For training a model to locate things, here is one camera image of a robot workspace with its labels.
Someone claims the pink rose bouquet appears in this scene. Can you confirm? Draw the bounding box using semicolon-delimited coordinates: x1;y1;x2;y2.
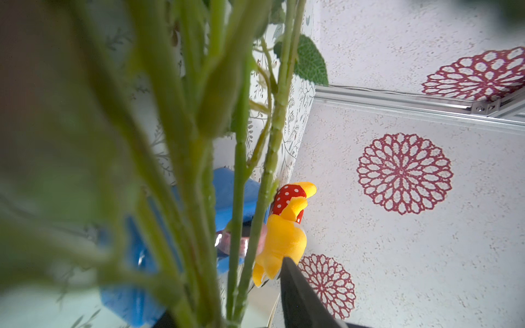
1;1;306;327

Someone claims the yellow plush toy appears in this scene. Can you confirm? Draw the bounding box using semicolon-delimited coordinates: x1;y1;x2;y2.
252;182;317;287

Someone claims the blue tape dispenser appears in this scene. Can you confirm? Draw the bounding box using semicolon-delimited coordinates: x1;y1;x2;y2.
100;168;260;327

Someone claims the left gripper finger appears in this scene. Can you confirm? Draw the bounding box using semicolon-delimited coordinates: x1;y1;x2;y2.
280;258;364;328

